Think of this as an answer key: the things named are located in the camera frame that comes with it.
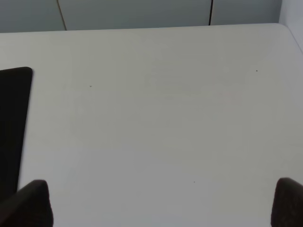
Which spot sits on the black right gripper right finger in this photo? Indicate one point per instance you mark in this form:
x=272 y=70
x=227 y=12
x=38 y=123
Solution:
x=287 y=209

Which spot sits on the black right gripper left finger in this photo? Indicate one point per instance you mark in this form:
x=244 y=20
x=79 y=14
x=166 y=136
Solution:
x=28 y=207

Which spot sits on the black mouse pad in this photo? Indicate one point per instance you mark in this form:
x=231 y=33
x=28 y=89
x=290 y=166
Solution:
x=15 y=86

